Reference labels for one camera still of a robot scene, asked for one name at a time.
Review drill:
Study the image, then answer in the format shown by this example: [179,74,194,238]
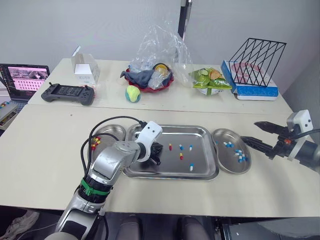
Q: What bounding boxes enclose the robot body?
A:
[116,214,211,240]

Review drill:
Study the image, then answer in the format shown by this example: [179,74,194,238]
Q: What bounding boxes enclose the black cable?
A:
[80,115,149,176]
[289,128,320,141]

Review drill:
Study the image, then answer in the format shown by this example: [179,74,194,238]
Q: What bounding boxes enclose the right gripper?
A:
[240,121,297,160]

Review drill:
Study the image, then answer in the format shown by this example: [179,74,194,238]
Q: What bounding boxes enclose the steel kidney dish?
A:
[90,123,127,152]
[211,128,252,174]

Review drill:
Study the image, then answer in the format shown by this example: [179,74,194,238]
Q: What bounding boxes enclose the white carton box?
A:
[70,45,101,85]

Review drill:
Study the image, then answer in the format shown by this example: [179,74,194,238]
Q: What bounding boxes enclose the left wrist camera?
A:
[136,120,163,163]

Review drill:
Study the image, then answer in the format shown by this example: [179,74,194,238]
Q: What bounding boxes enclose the green snack pack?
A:
[188,67,234,97]

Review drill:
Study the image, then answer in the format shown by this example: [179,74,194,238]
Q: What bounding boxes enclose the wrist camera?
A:
[286,109,314,134]
[136,120,163,163]

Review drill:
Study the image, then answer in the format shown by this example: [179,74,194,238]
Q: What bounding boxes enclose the blue-white flat box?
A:
[220,59,279,102]

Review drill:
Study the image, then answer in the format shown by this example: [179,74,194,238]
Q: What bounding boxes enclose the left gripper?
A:
[149,141,164,157]

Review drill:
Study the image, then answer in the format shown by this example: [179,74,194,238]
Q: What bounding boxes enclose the yellow round lid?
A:
[152,62,172,77]

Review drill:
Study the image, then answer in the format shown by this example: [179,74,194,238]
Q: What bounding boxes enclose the open laptop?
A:
[0,63,51,102]

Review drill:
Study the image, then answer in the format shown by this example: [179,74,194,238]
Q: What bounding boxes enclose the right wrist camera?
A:
[286,109,314,134]

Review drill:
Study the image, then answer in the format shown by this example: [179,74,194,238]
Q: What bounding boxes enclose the grey game controller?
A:
[40,82,97,107]

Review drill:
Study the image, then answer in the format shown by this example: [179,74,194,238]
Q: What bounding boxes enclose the grey cloth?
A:
[120,69,155,89]

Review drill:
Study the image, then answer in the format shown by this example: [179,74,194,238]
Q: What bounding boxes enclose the black wire rack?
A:
[229,37,287,87]

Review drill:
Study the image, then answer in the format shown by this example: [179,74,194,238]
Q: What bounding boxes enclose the green-yellow toy ball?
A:
[124,85,141,104]

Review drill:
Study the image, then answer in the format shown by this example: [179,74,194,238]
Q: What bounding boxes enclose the red bowl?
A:
[124,65,175,95]

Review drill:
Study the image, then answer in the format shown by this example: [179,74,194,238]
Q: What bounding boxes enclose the black pole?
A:
[177,0,193,39]

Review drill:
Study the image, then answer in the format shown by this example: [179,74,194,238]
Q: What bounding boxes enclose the rectangular steel tray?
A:
[123,124,220,181]

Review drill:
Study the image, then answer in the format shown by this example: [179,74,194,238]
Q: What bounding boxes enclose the clear plastic bag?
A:
[129,23,195,89]

